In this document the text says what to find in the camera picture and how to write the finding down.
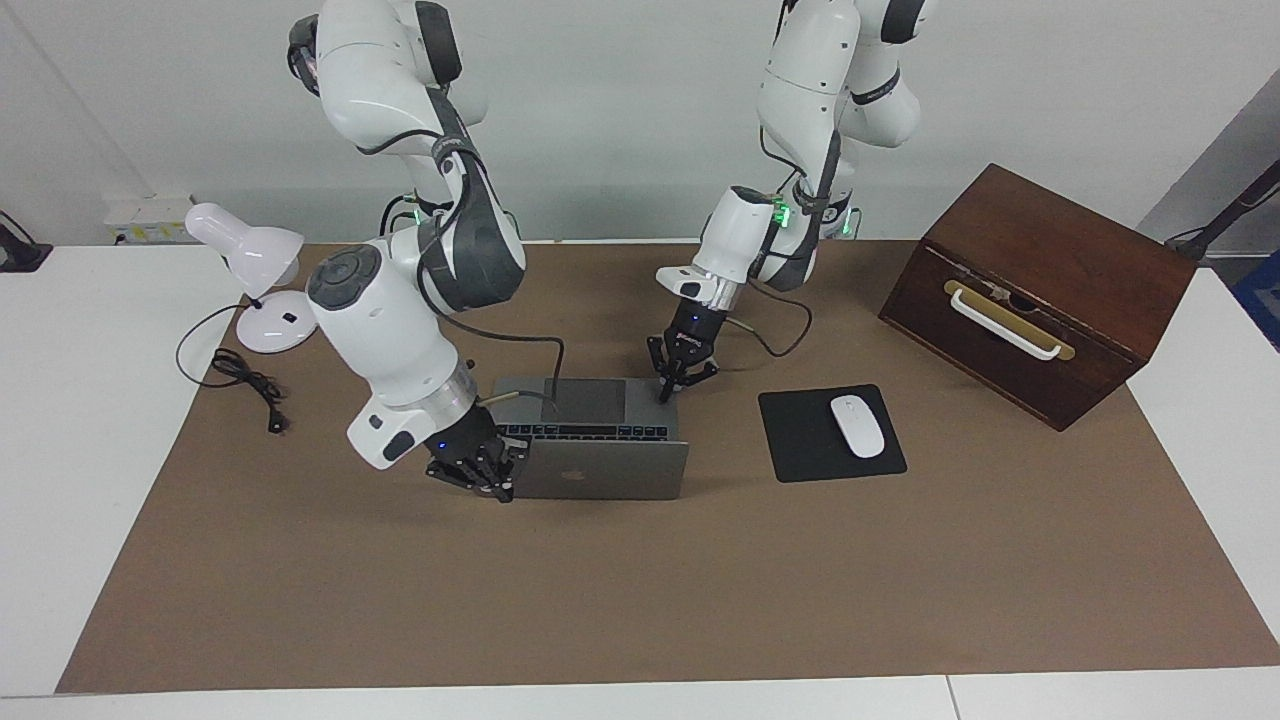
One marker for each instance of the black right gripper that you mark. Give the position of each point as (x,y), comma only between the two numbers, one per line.
(468,440)

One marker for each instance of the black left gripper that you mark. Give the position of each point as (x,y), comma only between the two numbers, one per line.
(695,330)

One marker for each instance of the grey aluminium laptop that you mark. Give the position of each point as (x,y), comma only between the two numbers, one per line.
(600,470)

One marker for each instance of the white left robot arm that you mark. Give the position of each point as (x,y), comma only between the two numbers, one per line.
(810,80)

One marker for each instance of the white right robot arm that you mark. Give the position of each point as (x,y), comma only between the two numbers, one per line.
(380,320)

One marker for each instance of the black mouse pad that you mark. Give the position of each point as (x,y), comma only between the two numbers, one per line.
(800,440)

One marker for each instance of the brown table mat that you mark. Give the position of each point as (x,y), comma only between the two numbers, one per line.
(600,600)

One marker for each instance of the white computer mouse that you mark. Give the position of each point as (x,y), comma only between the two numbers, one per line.
(858,428)

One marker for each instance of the white desk lamp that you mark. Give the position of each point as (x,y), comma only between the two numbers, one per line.
(255,250)

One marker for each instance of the dark brown wooden box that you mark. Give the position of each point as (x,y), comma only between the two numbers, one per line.
(1080,260)

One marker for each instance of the black stand pole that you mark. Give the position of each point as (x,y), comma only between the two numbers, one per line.
(1215,225)

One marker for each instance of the blue crate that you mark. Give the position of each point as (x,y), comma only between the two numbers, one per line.
(1265,300)

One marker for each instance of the white wall power strip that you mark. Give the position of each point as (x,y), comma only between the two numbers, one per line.
(140,215)

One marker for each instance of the black clamp mount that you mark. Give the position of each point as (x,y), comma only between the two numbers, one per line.
(20,258)

